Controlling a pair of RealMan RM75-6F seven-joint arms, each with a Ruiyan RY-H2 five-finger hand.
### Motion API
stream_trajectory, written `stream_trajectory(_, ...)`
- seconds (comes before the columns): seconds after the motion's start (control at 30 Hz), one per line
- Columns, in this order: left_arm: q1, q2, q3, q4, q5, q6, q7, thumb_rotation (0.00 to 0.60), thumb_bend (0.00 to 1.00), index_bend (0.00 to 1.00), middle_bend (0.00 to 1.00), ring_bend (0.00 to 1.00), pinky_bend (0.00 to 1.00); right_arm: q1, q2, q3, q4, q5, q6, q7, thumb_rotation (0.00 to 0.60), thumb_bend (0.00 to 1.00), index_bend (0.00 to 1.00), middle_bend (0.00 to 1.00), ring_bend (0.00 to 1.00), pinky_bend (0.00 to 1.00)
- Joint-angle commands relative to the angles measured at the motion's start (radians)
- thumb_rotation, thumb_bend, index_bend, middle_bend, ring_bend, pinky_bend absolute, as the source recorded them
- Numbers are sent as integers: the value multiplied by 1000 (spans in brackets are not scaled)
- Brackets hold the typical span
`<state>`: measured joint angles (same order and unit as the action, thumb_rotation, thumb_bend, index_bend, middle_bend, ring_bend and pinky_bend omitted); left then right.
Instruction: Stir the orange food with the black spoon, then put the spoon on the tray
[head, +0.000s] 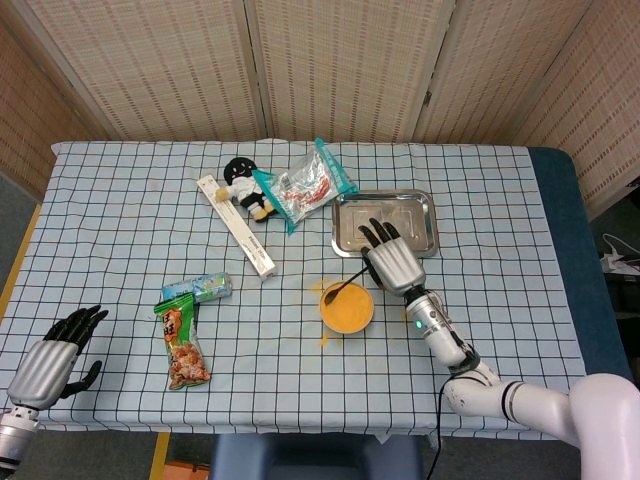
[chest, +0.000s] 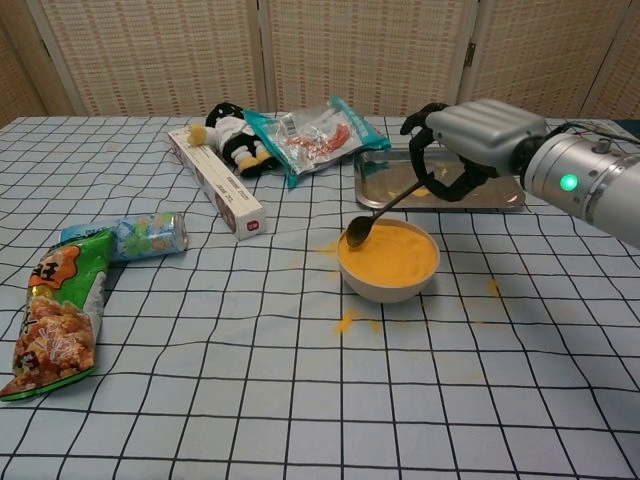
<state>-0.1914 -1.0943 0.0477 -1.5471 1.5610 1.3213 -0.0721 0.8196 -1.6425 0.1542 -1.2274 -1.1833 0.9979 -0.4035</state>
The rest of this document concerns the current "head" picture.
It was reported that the beige woven folding screen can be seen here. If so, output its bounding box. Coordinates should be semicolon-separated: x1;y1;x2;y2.
0;0;640;221

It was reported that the black white plush doll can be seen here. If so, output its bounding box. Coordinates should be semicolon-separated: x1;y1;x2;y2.
214;156;277;223

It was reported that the white round bowl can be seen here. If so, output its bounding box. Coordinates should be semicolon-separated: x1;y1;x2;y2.
319;280;376;337

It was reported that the rectangular metal tray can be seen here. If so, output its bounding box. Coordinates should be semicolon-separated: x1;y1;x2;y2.
331;188;440;259

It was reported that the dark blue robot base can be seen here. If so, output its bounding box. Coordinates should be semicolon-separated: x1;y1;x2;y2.
209;432;424;480

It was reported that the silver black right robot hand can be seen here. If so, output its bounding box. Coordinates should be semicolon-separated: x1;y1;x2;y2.
357;217;427;296

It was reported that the blue padded table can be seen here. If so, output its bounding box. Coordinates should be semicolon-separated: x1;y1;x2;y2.
528;146;634;396

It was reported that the light blue wrapped packet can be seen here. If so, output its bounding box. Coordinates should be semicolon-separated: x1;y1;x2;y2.
161;272;234;305

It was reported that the teal clear snack bag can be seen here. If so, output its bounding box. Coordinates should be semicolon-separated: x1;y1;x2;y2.
252;137;359;235

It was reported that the white charger cable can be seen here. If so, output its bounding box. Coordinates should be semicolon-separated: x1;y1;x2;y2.
599;232;640;276

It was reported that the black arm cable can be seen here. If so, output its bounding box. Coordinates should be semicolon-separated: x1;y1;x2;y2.
427;324;481;480

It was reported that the blue checked tablecloth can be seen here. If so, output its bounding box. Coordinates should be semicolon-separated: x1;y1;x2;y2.
0;139;591;441

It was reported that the long white cardboard box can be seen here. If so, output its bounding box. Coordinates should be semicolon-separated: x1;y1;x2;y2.
196;173;279;284

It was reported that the dark long-handled spoon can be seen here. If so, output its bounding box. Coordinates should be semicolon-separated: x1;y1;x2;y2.
322;264;372;306

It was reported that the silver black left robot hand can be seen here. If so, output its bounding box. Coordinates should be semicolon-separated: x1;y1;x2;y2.
7;304;110;409

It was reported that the orange box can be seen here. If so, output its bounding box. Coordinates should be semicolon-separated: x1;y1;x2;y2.
163;460;212;480

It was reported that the green snack bag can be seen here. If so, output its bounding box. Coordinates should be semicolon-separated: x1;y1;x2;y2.
153;293;212;392

